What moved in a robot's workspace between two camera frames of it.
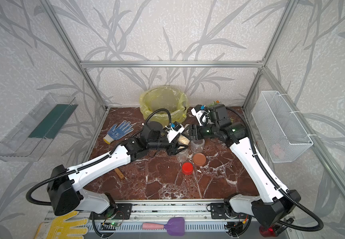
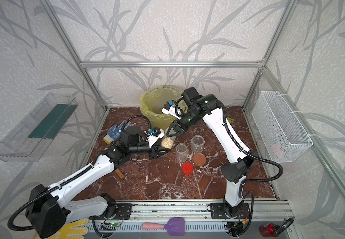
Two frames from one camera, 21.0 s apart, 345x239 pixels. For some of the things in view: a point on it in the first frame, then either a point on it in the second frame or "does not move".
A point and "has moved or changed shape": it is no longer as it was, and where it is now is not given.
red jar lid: (187, 168) does not move
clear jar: (197, 146) does not move
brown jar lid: (199, 159) does not move
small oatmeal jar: (183, 140) has moved or changed shape
